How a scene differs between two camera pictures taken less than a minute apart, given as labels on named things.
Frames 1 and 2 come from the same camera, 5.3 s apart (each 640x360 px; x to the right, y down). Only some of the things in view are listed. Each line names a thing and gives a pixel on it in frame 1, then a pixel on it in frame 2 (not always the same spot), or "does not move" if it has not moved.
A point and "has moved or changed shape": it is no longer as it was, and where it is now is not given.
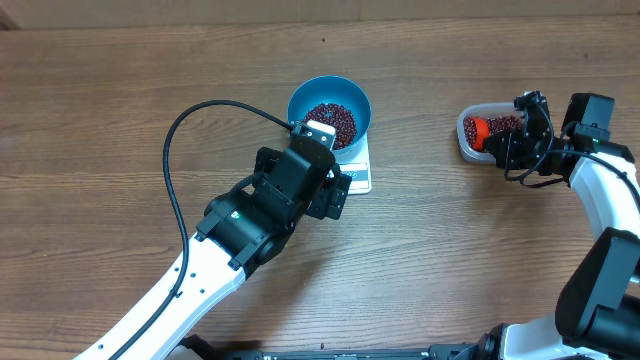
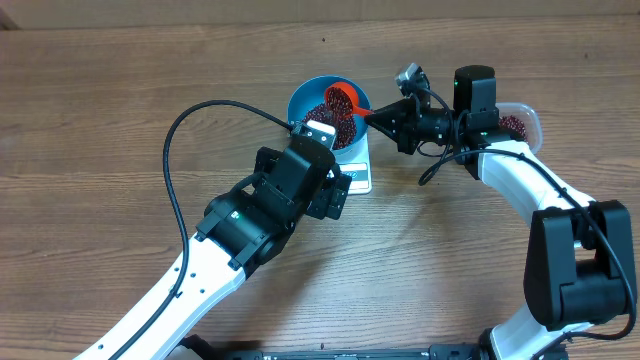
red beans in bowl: [339, 118] does not move
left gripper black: [332, 198] does not move
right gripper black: [513, 150] -> [409, 126]
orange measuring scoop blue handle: [482, 128] has moved or changed shape
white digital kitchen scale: [357, 166] does not move
